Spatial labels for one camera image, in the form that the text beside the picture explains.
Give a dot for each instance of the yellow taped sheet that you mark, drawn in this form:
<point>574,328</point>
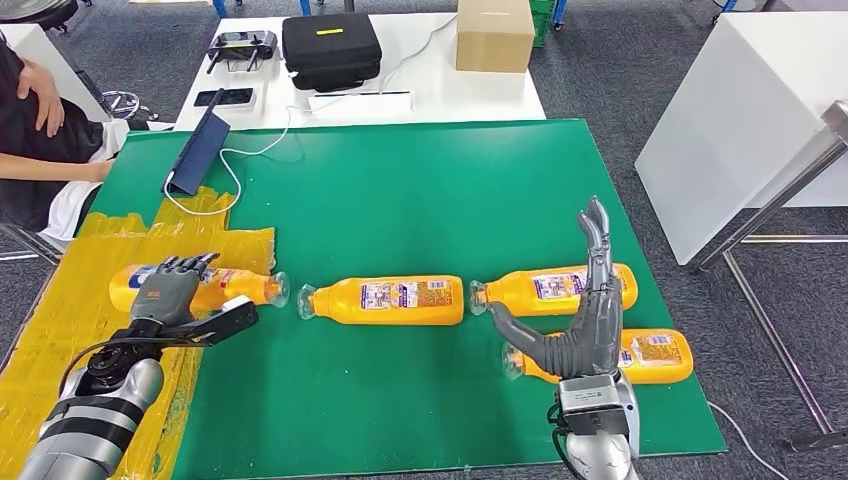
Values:
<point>53,371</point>

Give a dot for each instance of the green table mat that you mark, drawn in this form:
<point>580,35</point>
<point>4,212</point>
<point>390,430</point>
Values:
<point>411,199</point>

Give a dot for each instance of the white table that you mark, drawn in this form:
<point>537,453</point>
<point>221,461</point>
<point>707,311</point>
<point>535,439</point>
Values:
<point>729,132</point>
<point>464,99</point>
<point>73,93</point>

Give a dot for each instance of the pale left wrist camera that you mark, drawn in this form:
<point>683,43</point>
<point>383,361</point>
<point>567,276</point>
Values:
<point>232,324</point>

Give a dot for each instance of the metal chair legs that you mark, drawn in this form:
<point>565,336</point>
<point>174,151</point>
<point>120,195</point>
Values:
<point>33,242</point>

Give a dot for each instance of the person's left hand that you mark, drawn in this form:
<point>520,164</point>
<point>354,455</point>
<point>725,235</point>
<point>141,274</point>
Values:
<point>48,99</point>

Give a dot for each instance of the black phone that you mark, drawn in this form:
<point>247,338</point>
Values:
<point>232,98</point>

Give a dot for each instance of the blue metal rack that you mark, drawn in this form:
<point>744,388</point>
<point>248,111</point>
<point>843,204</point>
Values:
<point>560,13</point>

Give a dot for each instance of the person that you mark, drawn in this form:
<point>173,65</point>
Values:
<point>26,146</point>

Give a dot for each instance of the person's right hand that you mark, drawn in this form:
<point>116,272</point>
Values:
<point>102,171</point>

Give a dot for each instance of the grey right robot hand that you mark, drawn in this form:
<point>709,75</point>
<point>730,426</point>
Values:
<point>593,338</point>

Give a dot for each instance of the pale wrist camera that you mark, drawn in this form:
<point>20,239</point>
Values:
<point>590,397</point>
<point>232,324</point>

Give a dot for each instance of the metal stand frame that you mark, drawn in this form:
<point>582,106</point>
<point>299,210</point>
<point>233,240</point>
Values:
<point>775,205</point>

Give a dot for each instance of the white cloth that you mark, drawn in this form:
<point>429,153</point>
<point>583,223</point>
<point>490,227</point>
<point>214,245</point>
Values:
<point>69,212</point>

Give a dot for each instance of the cardboard box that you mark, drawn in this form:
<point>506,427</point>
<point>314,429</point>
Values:
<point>493,40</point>

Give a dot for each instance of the person's right forearm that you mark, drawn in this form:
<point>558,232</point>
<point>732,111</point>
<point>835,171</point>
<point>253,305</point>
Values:
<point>46,169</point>

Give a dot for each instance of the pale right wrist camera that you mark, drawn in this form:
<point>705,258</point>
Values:
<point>590,397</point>

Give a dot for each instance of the dark blue tablet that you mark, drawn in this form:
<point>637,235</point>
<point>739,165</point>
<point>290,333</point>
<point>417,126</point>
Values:
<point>199,156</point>

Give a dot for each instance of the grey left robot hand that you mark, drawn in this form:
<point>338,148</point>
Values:
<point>166,295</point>

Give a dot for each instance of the orange detergent bottle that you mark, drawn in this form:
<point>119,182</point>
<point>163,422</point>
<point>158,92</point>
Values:
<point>662,371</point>
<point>344,301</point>
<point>523,295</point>
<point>245,285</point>

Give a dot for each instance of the black carry case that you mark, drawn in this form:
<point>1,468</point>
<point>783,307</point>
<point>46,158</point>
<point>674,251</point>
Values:
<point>331,56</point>

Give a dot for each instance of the green crates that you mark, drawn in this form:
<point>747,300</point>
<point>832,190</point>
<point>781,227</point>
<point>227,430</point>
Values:
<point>542,26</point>

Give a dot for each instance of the black remote controller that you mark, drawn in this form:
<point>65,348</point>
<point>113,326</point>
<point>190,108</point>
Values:
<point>242,48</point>

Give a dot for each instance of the black chair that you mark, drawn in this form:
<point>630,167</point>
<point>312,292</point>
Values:
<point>40,13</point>

